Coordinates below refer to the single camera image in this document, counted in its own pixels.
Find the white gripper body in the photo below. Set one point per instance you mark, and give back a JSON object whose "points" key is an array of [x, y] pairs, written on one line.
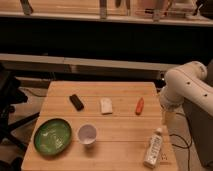
{"points": [[168, 116]]}

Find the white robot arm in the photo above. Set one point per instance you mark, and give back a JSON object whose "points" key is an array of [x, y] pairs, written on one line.
{"points": [[185, 82]]}

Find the white sponge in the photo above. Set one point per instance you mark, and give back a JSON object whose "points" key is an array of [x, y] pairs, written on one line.
{"points": [[106, 106]]}

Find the white plastic bottle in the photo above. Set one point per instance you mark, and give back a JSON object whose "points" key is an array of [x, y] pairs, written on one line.
{"points": [[154, 148]]}

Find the white paper cup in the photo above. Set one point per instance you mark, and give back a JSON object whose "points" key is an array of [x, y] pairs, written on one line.
{"points": [[87, 134]]}

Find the wooden table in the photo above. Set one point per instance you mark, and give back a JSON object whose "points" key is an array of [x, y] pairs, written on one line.
{"points": [[122, 136]]}

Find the black rectangular block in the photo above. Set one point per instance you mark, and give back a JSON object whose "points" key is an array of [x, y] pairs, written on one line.
{"points": [[76, 102]]}

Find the green plate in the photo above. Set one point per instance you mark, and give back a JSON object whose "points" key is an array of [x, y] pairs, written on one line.
{"points": [[52, 137]]}

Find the black office chair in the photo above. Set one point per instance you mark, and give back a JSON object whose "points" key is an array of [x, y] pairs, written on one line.
{"points": [[10, 94]]}

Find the long workbench shelf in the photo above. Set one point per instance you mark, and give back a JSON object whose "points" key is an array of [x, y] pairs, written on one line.
{"points": [[93, 67]]}

